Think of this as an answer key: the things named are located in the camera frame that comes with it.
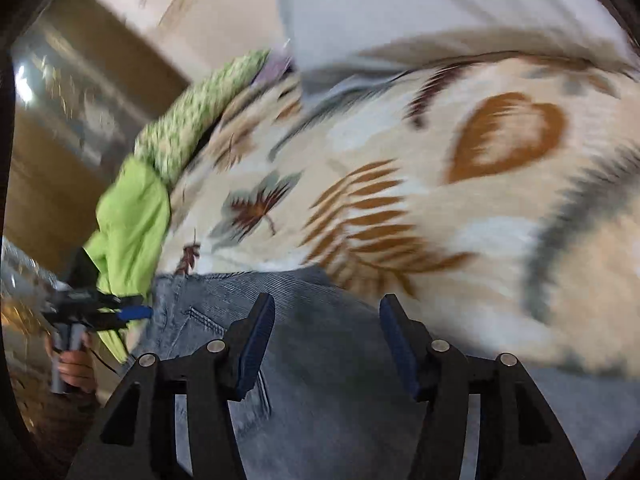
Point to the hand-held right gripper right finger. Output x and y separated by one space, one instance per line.
400 347

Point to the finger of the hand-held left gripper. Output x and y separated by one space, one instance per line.
135 313
112 324

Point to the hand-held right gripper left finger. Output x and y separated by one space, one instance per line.
255 345

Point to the blue denim pants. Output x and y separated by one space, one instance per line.
320 360

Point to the person's left forearm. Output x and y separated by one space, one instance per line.
60 415

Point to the person's left hand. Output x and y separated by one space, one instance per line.
77 372

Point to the lime green cloth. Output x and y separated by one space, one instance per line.
132 220

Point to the wooden cabinet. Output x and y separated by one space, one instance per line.
75 110

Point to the green patterned cloth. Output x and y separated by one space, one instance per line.
195 110

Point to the leaf print blanket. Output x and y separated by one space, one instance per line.
400 135

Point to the lilac cloth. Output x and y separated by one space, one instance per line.
274 66

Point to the white pillow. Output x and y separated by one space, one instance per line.
425 10

